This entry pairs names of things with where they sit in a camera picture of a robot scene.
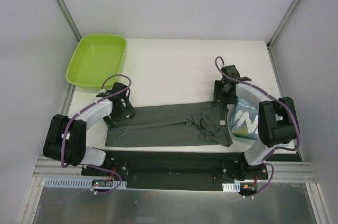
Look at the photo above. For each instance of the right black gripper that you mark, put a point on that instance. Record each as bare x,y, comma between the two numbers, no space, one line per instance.
220,94

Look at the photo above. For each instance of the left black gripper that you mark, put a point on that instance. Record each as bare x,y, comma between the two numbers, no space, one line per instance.
122,113

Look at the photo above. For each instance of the dark grey t shirt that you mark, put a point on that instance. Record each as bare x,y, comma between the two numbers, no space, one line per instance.
196,124

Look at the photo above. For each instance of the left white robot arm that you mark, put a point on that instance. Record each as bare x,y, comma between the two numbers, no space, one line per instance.
66,140

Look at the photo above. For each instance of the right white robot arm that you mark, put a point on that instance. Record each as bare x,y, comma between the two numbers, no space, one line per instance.
277,123

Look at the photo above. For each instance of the folded blue printed t shirt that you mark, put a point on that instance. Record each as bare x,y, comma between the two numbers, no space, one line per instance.
244,120

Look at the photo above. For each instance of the folded green t shirt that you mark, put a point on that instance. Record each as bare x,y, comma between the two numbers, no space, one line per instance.
246,137

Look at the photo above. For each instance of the lime green plastic bin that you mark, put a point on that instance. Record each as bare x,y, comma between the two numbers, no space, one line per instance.
96,57

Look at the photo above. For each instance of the right white cable duct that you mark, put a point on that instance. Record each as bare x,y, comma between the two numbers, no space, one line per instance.
231,187

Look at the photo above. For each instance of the white cable duct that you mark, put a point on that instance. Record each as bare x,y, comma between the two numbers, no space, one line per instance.
231,187
79,183

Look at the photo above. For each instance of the left white cable duct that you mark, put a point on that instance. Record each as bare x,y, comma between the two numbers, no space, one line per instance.
79,183

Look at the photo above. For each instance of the right aluminium frame post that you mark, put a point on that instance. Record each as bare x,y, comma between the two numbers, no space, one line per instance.
284,20

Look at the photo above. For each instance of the aluminium frame post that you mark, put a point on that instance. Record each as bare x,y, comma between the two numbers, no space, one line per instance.
69,19
284,20

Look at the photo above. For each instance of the left aluminium frame post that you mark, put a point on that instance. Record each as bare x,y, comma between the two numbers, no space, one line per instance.
69,19

